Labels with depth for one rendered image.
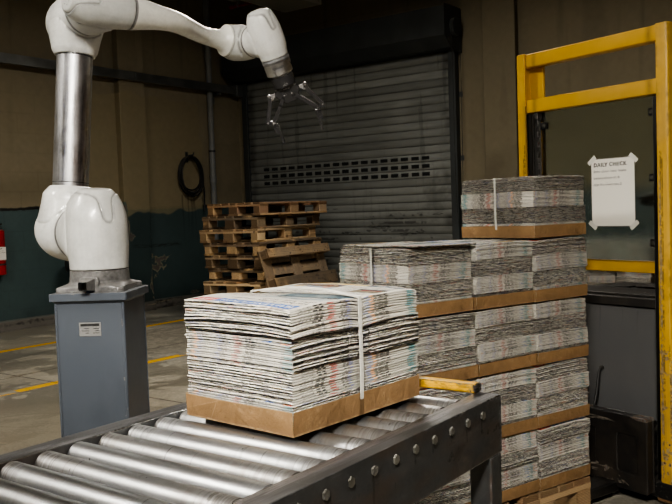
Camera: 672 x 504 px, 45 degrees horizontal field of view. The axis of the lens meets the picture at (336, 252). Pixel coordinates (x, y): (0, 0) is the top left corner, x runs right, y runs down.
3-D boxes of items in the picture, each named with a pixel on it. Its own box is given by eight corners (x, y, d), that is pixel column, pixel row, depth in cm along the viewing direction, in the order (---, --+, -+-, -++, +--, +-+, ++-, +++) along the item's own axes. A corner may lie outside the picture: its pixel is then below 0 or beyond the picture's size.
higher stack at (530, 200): (466, 501, 328) (457, 180, 321) (518, 485, 345) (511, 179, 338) (540, 531, 296) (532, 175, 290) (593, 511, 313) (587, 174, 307)
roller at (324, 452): (168, 437, 163) (167, 413, 163) (362, 476, 135) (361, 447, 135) (148, 444, 159) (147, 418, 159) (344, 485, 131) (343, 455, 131)
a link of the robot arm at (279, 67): (288, 54, 256) (295, 72, 258) (287, 50, 265) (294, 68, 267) (261, 64, 257) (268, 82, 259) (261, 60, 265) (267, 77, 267)
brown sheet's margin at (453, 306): (339, 309, 289) (339, 297, 289) (401, 302, 306) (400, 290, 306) (409, 319, 259) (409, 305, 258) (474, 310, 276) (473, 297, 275)
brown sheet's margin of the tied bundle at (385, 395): (317, 379, 186) (316, 360, 186) (420, 394, 167) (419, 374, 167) (267, 393, 174) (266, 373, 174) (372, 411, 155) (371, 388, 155)
